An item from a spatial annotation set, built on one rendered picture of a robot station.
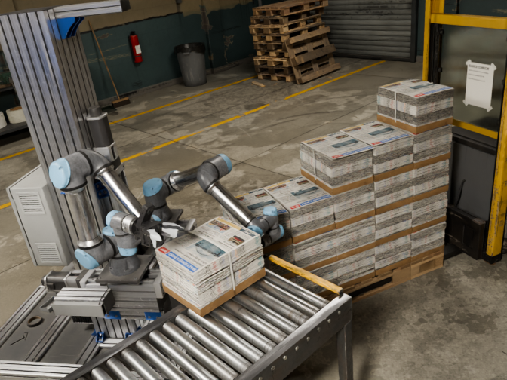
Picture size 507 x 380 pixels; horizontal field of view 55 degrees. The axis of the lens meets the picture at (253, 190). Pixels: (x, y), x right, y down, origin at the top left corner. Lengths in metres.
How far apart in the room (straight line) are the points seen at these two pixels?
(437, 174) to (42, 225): 2.36
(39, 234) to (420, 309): 2.31
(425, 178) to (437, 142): 0.23
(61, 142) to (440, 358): 2.31
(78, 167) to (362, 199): 1.66
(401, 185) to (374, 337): 0.94
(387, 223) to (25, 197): 2.10
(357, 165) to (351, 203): 0.24
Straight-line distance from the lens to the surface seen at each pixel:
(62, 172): 2.13
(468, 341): 3.17
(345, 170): 2.83
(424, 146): 3.15
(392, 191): 3.12
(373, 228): 3.12
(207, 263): 2.00
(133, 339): 2.10
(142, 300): 2.51
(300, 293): 2.16
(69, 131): 2.43
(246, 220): 2.40
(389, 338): 3.12
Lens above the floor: 2.13
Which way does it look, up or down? 26 degrees down
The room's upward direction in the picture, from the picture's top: 7 degrees counter-clockwise
